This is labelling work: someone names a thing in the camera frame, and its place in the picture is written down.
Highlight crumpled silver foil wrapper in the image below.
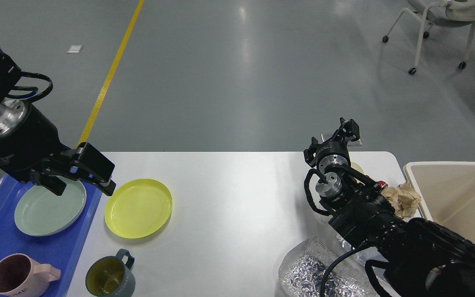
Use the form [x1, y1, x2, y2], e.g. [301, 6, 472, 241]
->
[278, 236, 378, 297]

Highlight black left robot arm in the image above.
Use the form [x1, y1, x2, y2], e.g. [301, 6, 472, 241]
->
[0, 49, 116, 196]

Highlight blue plastic tray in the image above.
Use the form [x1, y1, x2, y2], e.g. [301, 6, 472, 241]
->
[0, 174, 102, 297]

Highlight pink mug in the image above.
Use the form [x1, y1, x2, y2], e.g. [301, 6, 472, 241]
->
[0, 253, 61, 297]

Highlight white chair top right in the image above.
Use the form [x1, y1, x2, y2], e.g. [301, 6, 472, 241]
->
[381, 0, 475, 75]

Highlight small white cup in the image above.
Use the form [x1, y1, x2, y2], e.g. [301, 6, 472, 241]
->
[350, 161, 365, 175]

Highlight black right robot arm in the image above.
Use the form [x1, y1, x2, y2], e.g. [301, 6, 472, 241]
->
[303, 117, 475, 297]

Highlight beige plastic bin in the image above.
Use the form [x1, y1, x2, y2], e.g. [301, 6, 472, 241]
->
[404, 161, 475, 243]

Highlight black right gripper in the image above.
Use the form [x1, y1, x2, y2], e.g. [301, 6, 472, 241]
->
[303, 117, 360, 174]

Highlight pale green plate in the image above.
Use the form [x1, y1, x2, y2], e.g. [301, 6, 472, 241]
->
[14, 177, 87, 237]

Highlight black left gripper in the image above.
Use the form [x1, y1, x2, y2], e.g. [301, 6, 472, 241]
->
[0, 101, 116, 196]

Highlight dark teal HOME mug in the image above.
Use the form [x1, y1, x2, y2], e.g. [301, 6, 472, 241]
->
[85, 249, 136, 297]

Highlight crumpled brown paper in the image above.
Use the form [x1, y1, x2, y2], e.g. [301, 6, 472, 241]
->
[381, 182, 422, 220]

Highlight yellow plastic plate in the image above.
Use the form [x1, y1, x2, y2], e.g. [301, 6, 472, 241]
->
[104, 179, 173, 239]

